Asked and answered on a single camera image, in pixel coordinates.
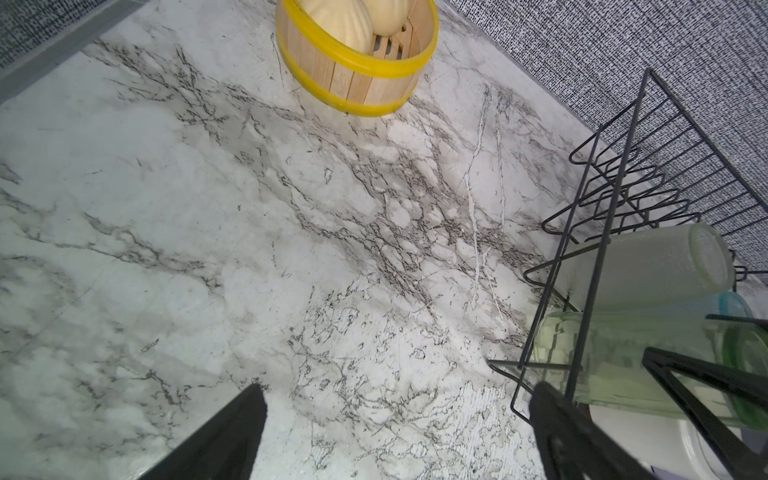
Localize white mug red inside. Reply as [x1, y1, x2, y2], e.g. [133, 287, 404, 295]
[590, 406, 732, 479]

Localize yellow bamboo steamer basket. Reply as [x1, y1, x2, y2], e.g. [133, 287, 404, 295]
[275, 1, 439, 117]

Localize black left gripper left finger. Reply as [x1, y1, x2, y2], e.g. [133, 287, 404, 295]
[142, 384, 268, 479]

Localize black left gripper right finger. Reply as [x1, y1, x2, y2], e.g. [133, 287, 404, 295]
[529, 382, 654, 479]

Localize teal translucent cup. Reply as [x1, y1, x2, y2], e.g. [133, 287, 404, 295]
[626, 292, 753, 318]

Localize upper steamed bun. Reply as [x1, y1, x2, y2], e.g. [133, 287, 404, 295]
[364, 0, 411, 37]

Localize lower steamed bun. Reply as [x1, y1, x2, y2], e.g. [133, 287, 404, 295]
[299, 0, 374, 54]

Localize green transparent glass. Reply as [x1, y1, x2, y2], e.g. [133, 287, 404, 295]
[530, 310, 768, 430]

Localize steamed bun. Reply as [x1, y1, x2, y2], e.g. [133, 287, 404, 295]
[364, 0, 411, 37]
[299, 0, 374, 54]

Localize pale yellow-green frosted cup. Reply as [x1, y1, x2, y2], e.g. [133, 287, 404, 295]
[593, 223, 735, 311]

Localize black wire dish rack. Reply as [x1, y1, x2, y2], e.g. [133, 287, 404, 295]
[489, 69, 767, 479]

